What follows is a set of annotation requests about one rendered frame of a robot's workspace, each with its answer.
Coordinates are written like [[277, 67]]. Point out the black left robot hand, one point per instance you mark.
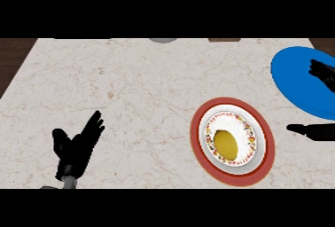
[[78, 150]]

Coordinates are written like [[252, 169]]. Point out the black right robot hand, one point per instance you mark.
[[323, 131]]

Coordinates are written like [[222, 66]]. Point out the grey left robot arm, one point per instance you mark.
[[69, 183]]

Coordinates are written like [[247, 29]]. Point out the red-rimmed white plate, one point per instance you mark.
[[258, 139]]

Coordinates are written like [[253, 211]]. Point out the blue plate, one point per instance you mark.
[[298, 82]]

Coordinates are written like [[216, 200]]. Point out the yellow lemon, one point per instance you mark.
[[225, 145]]

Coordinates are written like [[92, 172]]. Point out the brown wooden object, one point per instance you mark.
[[225, 39]]

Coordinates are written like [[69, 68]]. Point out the grey round object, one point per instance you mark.
[[163, 40]]

